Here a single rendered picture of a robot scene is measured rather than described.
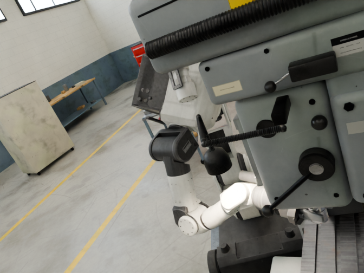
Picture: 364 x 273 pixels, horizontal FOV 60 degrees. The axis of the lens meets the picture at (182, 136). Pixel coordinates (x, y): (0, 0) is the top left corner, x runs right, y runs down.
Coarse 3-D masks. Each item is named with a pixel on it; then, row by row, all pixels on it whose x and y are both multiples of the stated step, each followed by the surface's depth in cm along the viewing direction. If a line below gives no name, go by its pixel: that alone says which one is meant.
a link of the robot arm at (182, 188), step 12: (168, 180) 115; (180, 180) 113; (192, 180) 116; (180, 192) 113; (192, 192) 116; (180, 204) 115; (192, 204) 115; (180, 216) 115; (180, 228) 115; (192, 228) 111
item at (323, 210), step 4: (316, 208) 82; (320, 208) 82; (324, 208) 83; (316, 212) 83; (320, 212) 83; (324, 212) 83; (324, 216) 84; (328, 216) 85; (312, 220) 86; (324, 220) 84
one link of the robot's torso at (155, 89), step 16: (144, 64) 117; (192, 64) 111; (144, 80) 116; (160, 80) 114; (144, 96) 116; (160, 96) 114; (176, 96) 112; (208, 96) 111; (160, 112) 113; (176, 112) 112; (192, 112) 110; (208, 112) 111; (192, 128) 116; (208, 128) 120
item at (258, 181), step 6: (234, 120) 78; (240, 126) 79; (240, 132) 79; (246, 144) 81; (246, 150) 82; (252, 156) 82; (252, 162) 83; (252, 168) 84; (258, 174) 84; (258, 180) 85
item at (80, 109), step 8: (88, 80) 938; (64, 88) 905; (72, 88) 918; (80, 88) 977; (96, 88) 952; (48, 96) 853; (56, 96) 894; (64, 96) 836; (88, 104) 967; (80, 112) 903; (64, 120) 889; (72, 120) 850
